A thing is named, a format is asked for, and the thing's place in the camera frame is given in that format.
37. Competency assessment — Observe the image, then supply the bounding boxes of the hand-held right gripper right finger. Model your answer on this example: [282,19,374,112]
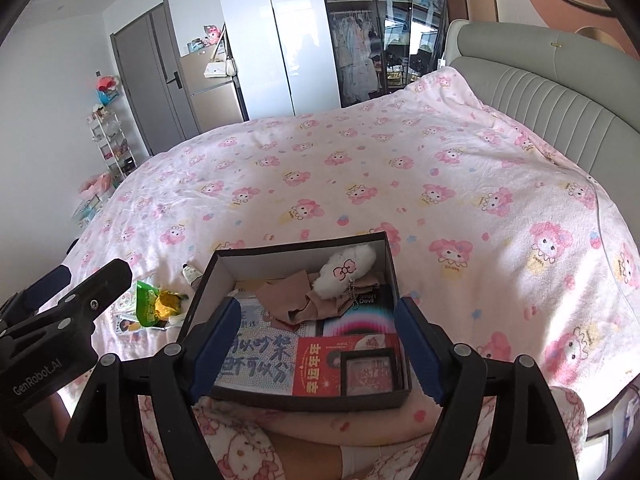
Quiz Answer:
[395,296,581,480]

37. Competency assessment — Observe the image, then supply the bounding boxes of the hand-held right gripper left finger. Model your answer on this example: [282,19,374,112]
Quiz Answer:
[60,296,243,480]

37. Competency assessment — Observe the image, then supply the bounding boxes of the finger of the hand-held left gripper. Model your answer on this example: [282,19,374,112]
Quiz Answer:
[0,265,73,330]
[2,259,134,348]

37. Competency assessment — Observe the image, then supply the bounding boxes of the black square display frame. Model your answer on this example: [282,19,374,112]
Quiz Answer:
[340,349,401,397]

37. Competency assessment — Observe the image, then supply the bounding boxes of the black rainbow screen protector box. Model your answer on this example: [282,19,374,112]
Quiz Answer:
[315,285,398,338]

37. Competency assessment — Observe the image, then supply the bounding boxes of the beige cloth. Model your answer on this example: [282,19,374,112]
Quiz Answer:
[256,269,361,333]

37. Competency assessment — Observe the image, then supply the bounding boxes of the red packet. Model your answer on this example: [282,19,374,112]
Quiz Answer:
[290,332,403,398]

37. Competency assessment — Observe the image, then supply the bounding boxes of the black cardboard box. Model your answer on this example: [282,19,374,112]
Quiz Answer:
[179,231,413,413]

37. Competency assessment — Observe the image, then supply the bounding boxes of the white plush keychain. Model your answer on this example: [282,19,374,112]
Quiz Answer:
[312,242,376,296]

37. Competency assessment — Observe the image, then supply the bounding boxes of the white printed packet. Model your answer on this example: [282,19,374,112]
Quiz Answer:
[114,292,141,316]

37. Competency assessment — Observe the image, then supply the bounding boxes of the cartoon diamond painting kit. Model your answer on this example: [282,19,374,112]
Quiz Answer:
[212,292,321,396]

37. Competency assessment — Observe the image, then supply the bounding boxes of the green corn snack packet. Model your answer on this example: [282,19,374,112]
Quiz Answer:
[135,280,188,328]

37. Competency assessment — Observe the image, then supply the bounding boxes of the grey hand cream tube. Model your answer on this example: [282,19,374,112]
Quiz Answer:
[181,262,203,291]

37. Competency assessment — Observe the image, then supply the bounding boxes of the pink plush toy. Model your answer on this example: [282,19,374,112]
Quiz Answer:
[77,172,113,201]

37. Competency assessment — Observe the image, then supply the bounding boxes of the person's pyjama-clad legs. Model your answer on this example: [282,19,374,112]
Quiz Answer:
[135,385,588,480]

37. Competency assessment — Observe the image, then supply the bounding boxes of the white shelf rack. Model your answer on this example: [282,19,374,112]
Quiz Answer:
[86,102,138,181]

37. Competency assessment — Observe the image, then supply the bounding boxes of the pink cartoon printed blanket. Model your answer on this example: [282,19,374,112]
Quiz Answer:
[37,67,638,426]

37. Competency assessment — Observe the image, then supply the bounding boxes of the red and blue plush toy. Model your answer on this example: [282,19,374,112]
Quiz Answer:
[95,74,122,106]

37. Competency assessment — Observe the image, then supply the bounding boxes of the grey double door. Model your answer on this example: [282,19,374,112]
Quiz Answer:
[110,2,193,158]

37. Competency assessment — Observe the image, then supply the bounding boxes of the champagne fridge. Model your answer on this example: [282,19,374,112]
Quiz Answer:
[177,47,248,136]

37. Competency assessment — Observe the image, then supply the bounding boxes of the white handbag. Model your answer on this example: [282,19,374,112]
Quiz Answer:
[202,57,237,79]

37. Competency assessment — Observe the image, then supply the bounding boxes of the grey padded headboard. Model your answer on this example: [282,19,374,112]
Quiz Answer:
[445,19,640,221]

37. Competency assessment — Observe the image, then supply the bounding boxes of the white wardrobe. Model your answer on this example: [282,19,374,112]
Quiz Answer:
[212,0,346,123]

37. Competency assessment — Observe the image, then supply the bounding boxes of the glass door wardrobe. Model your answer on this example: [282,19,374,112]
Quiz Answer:
[315,0,451,108]

